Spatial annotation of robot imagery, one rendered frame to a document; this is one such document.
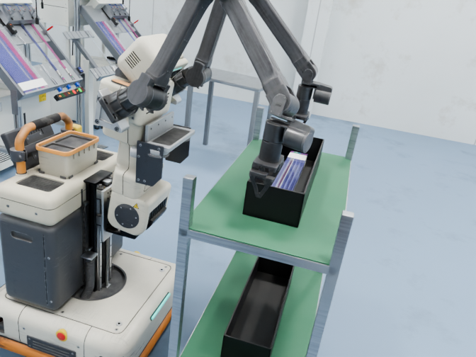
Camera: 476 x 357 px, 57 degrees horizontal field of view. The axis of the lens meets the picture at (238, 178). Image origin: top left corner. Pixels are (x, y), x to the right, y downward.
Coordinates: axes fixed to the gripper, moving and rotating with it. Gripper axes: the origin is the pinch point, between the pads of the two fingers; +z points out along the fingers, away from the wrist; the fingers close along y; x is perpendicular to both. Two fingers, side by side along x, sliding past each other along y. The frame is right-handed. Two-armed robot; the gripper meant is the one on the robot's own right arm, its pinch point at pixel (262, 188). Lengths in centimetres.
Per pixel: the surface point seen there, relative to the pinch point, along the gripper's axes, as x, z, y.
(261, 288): 0, 72, 49
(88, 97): 207, 70, 225
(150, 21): 300, 36, 513
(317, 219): -16.6, 11.9, 13.8
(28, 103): 225, 68, 171
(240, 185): 11.8, 13.3, 24.4
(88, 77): 208, 52, 225
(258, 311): -3, 72, 34
